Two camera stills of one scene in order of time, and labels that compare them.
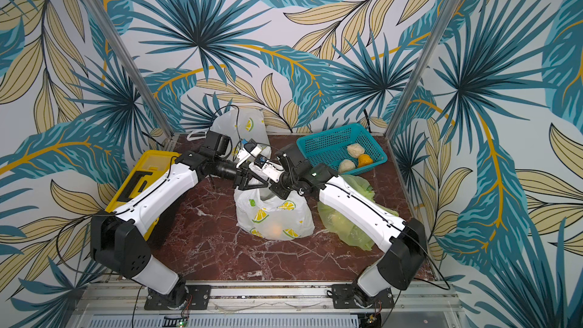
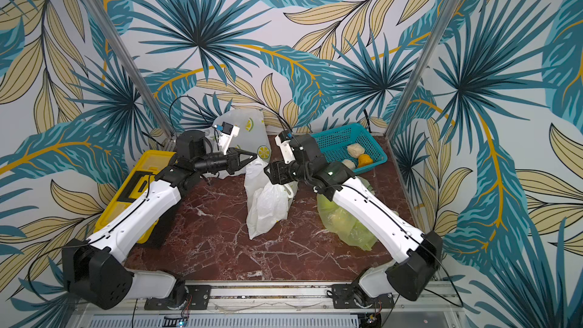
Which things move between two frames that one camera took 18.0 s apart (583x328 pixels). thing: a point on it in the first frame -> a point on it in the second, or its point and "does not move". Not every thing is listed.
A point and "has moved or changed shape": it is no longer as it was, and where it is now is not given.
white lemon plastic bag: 265,214 has moved or changed shape
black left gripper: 242,180 -> 234,159
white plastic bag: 238,124 does not move
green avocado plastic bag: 341,228 does not move
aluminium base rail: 436,307 does not move
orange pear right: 364,160 does not move
